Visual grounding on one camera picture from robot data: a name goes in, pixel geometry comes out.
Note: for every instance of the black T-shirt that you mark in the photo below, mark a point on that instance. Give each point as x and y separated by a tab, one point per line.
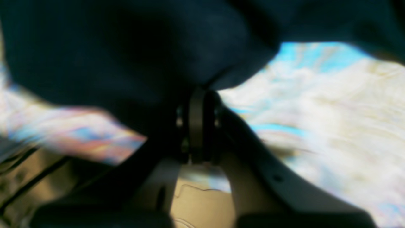
139	58

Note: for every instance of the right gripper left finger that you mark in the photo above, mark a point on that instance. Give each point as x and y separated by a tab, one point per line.
138	193

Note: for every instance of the patterned tablecloth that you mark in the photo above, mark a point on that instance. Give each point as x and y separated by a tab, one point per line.
338	113

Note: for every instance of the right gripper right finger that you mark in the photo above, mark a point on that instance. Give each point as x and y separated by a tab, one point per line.
266	193

